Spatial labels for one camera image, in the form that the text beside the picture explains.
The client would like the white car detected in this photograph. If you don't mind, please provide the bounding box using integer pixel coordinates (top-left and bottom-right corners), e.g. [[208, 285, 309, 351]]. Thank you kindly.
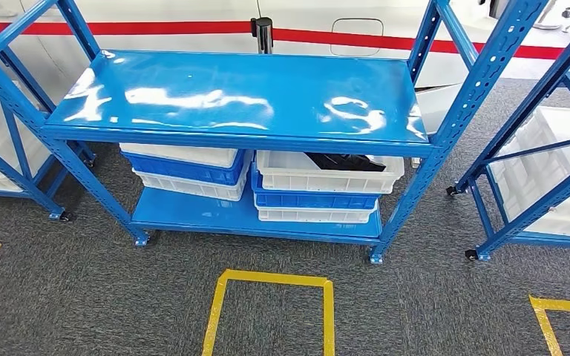
[[0, 0, 570, 136]]

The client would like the blue metal shelf rack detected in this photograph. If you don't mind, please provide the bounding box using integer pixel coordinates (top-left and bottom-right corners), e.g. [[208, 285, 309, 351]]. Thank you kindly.
[[0, 10, 98, 223], [445, 10, 570, 263], [0, 0, 551, 266]]

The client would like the red barrier belt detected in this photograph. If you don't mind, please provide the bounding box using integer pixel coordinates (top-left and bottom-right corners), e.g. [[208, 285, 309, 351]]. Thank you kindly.
[[0, 20, 570, 64]]

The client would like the black plastic panel part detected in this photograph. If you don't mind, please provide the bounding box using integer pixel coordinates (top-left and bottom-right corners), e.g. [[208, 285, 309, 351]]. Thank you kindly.
[[304, 152, 387, 173]]

